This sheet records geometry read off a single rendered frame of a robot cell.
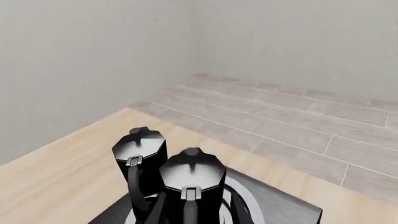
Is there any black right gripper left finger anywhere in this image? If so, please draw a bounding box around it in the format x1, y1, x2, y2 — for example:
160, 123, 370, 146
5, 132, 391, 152
144, 194, 166, 224

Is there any flat black stove plate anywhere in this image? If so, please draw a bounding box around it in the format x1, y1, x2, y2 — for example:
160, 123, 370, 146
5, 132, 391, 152
88, 168, 323, 224

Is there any large black moka pot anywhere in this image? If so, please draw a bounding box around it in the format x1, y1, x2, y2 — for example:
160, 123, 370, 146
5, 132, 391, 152
159, 147, 226, 224

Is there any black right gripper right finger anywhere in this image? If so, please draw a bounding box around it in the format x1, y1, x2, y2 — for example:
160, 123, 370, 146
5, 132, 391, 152
222, 184, 249, 224

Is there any small black moka pot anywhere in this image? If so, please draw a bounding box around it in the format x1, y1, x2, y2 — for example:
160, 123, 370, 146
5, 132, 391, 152
111, 127, 169, 222

